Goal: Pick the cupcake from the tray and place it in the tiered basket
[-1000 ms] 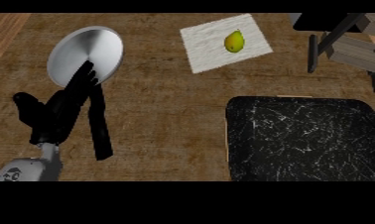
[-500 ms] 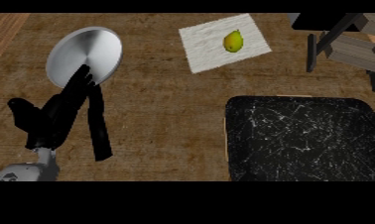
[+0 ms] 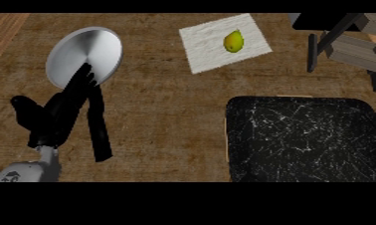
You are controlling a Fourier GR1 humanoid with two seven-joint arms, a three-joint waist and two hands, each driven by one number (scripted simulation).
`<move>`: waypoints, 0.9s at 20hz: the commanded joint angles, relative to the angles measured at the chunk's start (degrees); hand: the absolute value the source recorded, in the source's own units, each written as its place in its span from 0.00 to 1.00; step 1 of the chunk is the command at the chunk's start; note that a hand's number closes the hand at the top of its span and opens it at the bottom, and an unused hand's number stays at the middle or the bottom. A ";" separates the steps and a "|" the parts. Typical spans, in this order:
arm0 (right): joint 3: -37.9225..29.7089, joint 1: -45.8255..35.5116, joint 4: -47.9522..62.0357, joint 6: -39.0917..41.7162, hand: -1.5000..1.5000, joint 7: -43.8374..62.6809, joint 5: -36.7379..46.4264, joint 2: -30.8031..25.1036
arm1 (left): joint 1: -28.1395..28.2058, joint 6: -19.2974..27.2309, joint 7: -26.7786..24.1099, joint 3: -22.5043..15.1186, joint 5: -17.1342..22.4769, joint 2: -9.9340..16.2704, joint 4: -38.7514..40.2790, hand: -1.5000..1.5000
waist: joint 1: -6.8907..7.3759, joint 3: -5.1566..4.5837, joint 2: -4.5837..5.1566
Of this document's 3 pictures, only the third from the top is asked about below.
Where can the yellow-green pear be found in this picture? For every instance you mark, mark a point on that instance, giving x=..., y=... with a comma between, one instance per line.
x=233, y=41

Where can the black tiered basket frame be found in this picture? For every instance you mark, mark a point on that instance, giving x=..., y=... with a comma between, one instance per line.
x=317, y=21

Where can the grey slatted block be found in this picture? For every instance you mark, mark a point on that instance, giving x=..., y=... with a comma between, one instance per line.
x=353, y=51

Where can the white cloth placemat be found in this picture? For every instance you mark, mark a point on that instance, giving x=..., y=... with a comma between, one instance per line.
x=208, y=48

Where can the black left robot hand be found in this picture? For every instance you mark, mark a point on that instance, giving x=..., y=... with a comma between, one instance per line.
x=56, y=112

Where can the black marbled tray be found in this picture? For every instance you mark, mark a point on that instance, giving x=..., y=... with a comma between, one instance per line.
x=301, y=139

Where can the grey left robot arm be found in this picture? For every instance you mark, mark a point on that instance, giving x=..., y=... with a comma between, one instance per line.
x=34, y=171

